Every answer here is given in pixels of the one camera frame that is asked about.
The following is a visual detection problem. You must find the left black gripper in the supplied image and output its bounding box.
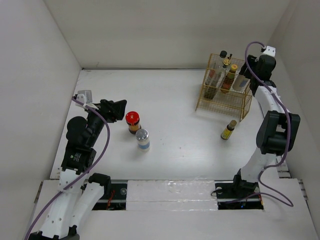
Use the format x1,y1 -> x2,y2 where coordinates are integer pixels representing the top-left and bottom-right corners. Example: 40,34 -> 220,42
85,98 -> 126,146

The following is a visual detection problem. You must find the red lid sauce jar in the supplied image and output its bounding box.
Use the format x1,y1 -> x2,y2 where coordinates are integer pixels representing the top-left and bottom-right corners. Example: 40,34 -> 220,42
125,111 -> 142,135

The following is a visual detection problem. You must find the yellow cap sauce bottle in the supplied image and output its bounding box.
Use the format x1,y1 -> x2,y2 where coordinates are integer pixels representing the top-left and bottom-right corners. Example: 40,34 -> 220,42
220,64 -> 238,94

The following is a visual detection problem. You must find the gold spout oil bottle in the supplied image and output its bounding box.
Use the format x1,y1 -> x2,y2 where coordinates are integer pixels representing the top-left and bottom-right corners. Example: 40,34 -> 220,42
214,53 -> 233,90

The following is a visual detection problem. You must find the black cap vinegar bottle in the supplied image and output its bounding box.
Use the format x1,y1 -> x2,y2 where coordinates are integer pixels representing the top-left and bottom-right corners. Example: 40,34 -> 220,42
204,50 -> 227,100

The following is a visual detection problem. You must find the silver lid shaker blue label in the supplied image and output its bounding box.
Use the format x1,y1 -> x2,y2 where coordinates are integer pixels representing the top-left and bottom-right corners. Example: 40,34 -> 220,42
135,128 -> 150,152

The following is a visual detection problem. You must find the small yellow label bottle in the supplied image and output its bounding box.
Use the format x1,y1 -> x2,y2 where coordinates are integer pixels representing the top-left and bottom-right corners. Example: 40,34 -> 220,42
220,120 -> 237,140

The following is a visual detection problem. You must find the silver lid shaker tall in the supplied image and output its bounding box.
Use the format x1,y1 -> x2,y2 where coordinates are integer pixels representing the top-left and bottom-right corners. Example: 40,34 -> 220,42
232,74 -> 249,92

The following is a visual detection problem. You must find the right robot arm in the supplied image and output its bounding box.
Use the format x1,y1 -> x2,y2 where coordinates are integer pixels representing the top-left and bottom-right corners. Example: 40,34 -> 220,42
211,54 -> 301,210

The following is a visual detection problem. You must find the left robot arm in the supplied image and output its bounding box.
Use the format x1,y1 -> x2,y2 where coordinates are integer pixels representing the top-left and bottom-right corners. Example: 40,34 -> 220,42
25,93 -> 127,240

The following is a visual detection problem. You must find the yellow wire basket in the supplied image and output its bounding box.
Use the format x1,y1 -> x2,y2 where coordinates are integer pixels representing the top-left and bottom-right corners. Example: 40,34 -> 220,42
196,53 -> 253,121

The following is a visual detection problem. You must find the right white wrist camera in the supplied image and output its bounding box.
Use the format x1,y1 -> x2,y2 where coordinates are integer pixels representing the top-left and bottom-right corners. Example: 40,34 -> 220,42
260,46 -> 276,58

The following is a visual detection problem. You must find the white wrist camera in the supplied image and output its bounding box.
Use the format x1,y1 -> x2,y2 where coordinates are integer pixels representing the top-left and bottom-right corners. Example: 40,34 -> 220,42
73,90 -> 93,107
260,46 -> 276,58

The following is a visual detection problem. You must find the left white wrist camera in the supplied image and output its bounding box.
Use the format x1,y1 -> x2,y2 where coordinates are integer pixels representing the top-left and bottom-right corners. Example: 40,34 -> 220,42
73,90 -> 93,107

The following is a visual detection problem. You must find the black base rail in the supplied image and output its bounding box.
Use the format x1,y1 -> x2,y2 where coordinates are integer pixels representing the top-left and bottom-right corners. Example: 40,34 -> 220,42
93,179 -> 264,212

